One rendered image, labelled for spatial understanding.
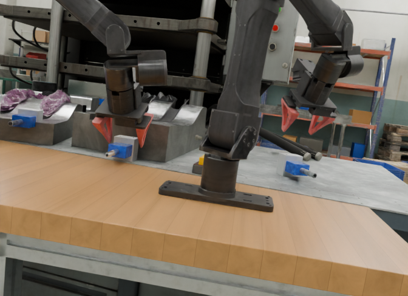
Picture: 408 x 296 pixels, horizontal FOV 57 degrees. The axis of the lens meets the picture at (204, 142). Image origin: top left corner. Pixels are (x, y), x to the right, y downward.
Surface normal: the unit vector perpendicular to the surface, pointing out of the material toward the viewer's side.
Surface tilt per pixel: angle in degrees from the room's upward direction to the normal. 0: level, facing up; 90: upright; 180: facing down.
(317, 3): 93
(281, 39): 90
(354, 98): 90
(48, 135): 90
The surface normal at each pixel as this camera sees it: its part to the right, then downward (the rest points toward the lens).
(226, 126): -0.73, -0.07
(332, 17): 0.48, 0.15
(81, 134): -0.24, 0.10
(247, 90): 0.64, 0.03
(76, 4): 0.07, 0.15
